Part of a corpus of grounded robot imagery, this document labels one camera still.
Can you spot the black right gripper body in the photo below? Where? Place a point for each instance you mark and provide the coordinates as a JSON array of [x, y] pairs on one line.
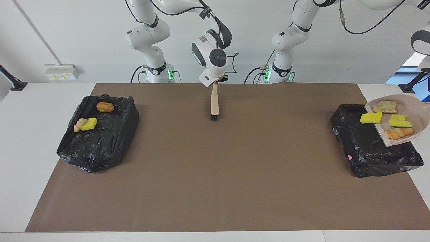
[[222, 79]]

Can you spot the beige hand brush black bristles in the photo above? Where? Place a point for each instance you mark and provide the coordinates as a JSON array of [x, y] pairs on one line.
[[214, 101]]

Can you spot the brown bread-like lump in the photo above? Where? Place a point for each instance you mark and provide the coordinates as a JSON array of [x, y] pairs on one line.
[[105, 107]]

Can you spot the small curved yellow sponge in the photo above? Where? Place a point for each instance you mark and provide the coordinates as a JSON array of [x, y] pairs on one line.
[[90, 124]]

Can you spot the pale foam chunk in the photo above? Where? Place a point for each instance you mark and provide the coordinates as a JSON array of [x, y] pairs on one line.
[[79, 126]]

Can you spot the yellow sponge block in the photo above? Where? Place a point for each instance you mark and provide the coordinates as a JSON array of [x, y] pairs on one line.
[[371, 118]]

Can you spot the beige foam chunk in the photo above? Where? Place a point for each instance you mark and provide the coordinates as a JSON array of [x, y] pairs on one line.
[[385, 107]]

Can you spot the yellow sponge green backing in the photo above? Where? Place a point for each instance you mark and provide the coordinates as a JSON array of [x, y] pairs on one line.
[[399, 121]]

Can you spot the orange-beige foam chunk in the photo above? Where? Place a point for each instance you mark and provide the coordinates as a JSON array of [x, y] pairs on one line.
[[399, 133]]

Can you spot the beige plastic dustpan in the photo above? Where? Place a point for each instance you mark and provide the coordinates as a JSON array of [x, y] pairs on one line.
[[418, 114]]

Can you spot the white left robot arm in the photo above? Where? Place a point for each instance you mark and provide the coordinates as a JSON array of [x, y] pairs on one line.
[[289, 37]]

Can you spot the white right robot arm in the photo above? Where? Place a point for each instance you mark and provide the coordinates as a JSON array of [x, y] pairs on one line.
[[149, 33]]

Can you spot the black bag-lined bin pink spot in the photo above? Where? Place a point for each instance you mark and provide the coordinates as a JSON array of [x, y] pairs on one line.
[[369, 151]]

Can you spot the brown table mat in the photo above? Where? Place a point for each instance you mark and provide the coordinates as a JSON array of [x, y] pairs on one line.
[[215, 208]]

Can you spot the black clamp stand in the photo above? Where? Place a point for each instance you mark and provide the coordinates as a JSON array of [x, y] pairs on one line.
[[15, 84], [408, 88]]

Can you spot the white wall outlet box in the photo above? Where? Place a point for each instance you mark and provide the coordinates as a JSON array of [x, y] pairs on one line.
[[58, 72]]

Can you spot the grey wall conduit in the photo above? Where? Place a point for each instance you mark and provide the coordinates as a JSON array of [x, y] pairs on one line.
[[37, 31]]

